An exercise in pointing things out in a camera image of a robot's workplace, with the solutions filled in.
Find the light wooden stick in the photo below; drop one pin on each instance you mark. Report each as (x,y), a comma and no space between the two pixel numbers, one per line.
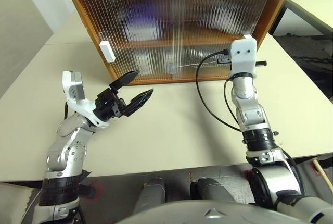
(322,173)

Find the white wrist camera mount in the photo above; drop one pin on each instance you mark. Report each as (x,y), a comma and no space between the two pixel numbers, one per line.
(78,106)
(244,62)

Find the gray right robot leg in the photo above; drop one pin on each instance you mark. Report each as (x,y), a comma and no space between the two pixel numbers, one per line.
(210,190)

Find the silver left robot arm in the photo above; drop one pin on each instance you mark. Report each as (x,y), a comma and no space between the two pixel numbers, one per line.
(70,146)

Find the cream side table black frame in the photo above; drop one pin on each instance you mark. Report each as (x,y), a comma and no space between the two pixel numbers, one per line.
(312,7)

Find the purple soft package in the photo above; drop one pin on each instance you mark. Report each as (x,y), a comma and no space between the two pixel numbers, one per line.
(141,26)

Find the gray robot leg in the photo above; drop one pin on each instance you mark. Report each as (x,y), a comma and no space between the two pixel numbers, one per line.
(152,195)
(210,190)

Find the gray robot chest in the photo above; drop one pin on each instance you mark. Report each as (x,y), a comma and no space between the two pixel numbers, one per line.
(208,214)

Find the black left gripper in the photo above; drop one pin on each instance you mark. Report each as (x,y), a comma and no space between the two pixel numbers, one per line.
(109,104)

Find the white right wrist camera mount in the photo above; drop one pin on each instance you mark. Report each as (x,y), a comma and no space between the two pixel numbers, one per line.
(244,62)

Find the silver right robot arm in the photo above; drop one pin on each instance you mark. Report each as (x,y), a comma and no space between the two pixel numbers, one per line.
(249,114)

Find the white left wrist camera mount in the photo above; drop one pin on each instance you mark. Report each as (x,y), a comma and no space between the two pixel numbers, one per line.
(78,106)

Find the ribbed glass sliding door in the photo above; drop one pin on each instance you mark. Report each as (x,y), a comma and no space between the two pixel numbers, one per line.
(234,7)
(117,13)

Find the gray left robot leg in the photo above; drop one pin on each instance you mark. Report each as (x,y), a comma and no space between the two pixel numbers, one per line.
(152,195)

